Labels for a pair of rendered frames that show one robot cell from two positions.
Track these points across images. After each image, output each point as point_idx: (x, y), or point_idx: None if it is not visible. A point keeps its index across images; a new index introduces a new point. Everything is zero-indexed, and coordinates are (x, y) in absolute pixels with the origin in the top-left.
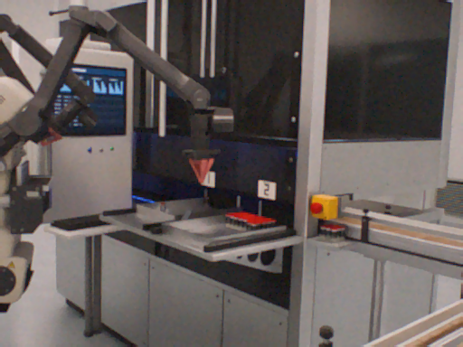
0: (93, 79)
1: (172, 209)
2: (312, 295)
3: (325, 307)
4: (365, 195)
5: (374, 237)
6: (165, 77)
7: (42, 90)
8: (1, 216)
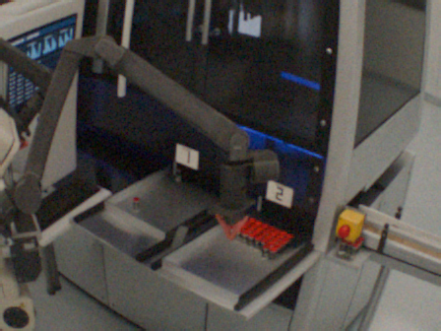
0: (44, 39)
1: (140, 192)
2: (319, 296)
3: (325, 297)
4: (373, 179)
5: (389, 249)
6: (186, 115)
7: (36, 150)
8: (1, 260)
